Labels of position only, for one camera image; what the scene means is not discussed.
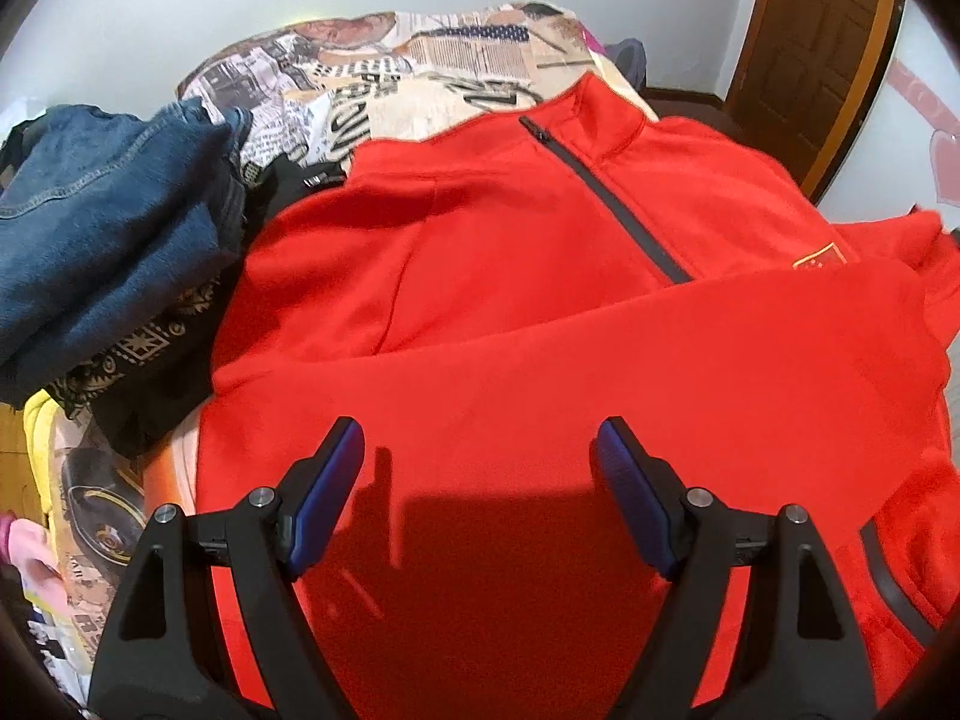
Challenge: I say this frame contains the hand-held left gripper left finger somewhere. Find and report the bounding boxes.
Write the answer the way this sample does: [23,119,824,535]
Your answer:
[88,416,366,720]

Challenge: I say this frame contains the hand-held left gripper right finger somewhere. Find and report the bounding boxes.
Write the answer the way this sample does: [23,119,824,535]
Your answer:
[596,416,878,720]

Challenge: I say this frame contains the red zip-neck sweatshirt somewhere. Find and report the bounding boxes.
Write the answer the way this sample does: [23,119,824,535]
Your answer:
[191,73,960,720]

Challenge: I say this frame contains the black patterned garment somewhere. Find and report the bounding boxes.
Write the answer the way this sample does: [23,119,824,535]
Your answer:
[43,157,347,460]

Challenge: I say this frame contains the yellow cloth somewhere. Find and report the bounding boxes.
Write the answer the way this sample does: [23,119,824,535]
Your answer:
[21,390,62,533]

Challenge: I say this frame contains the pink cloth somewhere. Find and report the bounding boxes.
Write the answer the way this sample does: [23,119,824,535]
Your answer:
[0,514,55,586]

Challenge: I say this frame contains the blue denim jeans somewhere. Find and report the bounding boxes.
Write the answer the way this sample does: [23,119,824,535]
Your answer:
[0,99,256,407]

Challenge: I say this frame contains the printed collage bedsheet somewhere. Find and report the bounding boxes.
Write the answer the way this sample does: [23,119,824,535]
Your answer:
[15,1,661,720]

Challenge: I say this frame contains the dark purple garment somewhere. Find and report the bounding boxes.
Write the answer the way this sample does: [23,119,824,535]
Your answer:
[600,37,647,91]

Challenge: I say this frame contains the brown wooden door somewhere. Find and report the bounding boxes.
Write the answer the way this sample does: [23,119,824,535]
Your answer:
[726,0,907,205]

